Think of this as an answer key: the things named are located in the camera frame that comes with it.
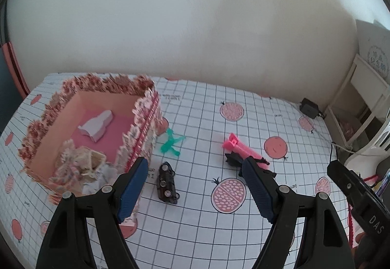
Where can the pink plastic comb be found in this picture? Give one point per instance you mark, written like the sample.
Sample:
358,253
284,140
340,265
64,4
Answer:
234,142

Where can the white shelf stand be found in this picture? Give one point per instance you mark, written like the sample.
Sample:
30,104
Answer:
350,89

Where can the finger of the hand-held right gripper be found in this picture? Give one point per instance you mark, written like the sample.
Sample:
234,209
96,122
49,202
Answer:
342,176

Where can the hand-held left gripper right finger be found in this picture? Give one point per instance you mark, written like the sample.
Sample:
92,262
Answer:
259,189

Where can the white bottle-shaped foam block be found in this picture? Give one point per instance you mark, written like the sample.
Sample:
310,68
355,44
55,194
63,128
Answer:
97,124

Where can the white curved furniture piece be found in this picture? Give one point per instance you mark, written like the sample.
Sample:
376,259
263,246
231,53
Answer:
371,147

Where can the black toy car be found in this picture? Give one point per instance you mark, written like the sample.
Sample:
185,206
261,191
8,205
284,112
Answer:
166,183

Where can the black power adapter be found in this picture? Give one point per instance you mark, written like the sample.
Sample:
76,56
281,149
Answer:
309,107

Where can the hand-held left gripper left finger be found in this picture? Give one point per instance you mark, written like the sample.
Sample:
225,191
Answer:
134,186

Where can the floral paper storage box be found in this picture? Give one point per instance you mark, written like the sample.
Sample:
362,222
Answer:
100,101

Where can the black plastic figure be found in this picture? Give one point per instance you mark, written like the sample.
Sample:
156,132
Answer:
233,159

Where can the grid pomegranate tablecloth desktop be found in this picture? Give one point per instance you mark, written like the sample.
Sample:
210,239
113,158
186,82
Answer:
198,150

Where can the white printed box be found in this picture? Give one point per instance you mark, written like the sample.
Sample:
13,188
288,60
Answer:
376,52

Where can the dark cabinet panel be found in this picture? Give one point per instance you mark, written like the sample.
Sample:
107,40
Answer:
6,95

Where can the green plastic toy figure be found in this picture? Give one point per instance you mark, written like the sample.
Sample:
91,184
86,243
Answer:
168,145

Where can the pink frame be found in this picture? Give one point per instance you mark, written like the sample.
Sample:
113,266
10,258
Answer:
13,67

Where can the bag of cotton swabs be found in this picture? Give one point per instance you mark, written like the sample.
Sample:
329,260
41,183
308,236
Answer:
86,162

